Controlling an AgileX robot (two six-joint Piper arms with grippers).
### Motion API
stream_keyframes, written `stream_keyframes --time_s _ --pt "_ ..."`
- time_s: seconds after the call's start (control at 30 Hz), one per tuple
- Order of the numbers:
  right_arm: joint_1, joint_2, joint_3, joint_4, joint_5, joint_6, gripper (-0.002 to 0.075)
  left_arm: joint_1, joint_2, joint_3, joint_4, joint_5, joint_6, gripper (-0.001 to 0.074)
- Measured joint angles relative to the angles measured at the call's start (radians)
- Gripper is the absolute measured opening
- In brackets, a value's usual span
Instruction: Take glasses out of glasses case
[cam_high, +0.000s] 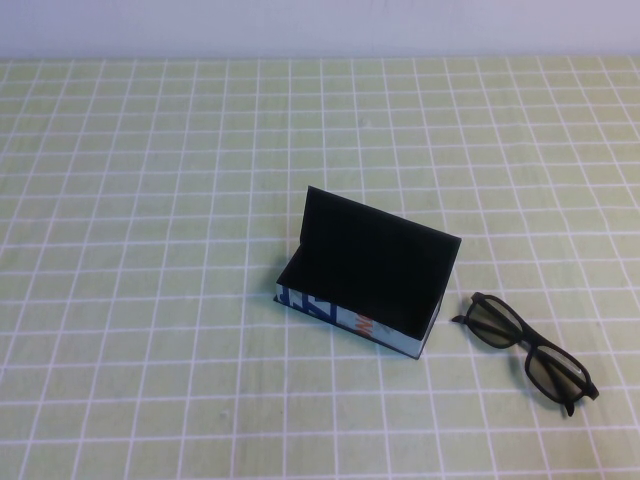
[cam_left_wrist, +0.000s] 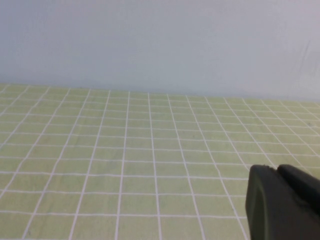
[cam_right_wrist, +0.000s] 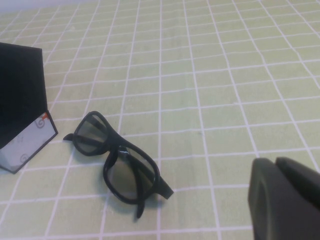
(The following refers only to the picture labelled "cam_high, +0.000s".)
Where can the black glasses case box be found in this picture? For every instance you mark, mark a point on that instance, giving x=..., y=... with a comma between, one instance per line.
x=360, y=250

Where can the black frame glasses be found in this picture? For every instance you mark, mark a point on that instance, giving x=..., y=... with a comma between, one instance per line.
x=495, y=325

